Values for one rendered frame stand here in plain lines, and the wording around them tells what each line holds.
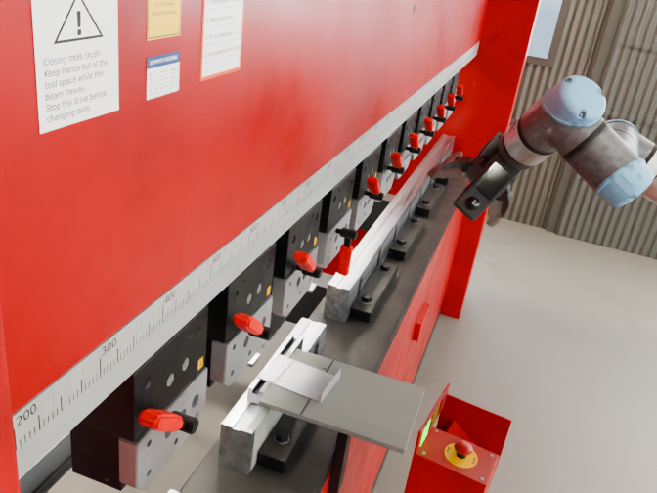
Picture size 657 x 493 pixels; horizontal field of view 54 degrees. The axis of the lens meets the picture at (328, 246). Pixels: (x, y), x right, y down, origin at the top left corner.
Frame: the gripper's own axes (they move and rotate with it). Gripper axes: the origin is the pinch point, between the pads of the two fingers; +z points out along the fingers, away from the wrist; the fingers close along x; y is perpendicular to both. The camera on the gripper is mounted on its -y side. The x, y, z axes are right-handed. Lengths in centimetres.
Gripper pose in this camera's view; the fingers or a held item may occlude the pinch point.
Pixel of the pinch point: (457, 202)
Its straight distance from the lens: 122.6
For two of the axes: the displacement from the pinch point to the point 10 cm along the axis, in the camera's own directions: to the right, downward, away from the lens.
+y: 5.6, -7.0, 4.3
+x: -7.7, -6.3, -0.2
